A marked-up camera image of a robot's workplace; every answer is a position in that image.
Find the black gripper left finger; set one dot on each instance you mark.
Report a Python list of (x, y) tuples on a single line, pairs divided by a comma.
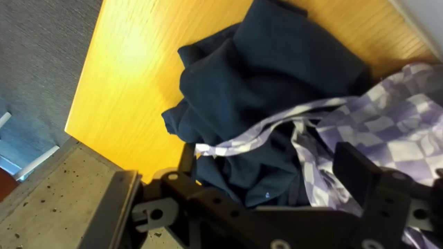
[(115, 207)]

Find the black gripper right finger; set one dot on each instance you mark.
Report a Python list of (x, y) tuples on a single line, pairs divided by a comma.
[(369, 184)]

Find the purple checkered clothing piece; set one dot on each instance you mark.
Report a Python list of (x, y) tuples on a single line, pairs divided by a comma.
[(392, 124)]

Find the dark navy clothing piece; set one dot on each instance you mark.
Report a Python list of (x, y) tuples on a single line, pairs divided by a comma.
[(268, 77)]

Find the white plastic storage box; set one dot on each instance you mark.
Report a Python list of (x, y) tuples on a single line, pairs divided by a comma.
[(424, 20)]

